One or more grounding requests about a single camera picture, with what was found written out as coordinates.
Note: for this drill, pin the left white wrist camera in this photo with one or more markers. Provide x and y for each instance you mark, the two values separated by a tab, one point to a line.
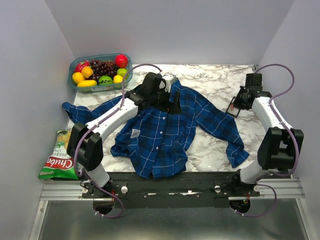
167	81

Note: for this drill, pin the pink dragon fruit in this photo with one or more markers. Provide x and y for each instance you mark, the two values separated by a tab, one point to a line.
81	65

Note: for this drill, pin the red apple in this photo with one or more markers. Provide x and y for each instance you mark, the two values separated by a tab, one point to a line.
121	61

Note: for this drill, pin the black front mounting rail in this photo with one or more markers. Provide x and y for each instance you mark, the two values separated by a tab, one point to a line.
184	190

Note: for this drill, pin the orange fruit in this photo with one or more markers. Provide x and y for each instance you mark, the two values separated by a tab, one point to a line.
87	71

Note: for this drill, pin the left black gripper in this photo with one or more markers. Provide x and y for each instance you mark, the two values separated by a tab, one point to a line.
166	107

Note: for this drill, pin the brooch box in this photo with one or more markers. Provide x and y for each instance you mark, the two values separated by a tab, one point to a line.
232	108

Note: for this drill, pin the yellow lemon right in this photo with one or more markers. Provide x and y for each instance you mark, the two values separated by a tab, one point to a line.
117	79

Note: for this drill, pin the purple grape bunch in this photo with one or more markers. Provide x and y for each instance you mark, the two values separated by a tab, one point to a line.
103	68

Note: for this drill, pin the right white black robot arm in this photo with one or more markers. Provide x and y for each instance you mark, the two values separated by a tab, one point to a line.
279	152

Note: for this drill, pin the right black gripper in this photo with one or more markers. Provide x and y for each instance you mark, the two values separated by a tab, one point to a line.
237	103

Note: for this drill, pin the yellow mango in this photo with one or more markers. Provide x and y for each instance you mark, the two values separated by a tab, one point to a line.
87	83

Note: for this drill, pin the yellow lemon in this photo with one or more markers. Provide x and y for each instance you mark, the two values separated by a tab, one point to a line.
117	79
77	77

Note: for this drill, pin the clear teal fruit container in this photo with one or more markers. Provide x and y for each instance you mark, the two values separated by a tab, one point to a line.
99	88

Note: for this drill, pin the green red snack bag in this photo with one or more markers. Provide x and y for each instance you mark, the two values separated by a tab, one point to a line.
59	164

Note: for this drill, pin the green lime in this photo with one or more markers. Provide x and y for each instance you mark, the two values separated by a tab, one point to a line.
122	71

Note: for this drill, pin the blue plaid shirt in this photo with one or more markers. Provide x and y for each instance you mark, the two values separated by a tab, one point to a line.
156	142

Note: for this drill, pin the yellow lemon left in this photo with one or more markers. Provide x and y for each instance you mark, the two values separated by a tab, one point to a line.
77	77

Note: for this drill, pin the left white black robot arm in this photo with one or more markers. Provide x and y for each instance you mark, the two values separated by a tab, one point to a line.
86	140

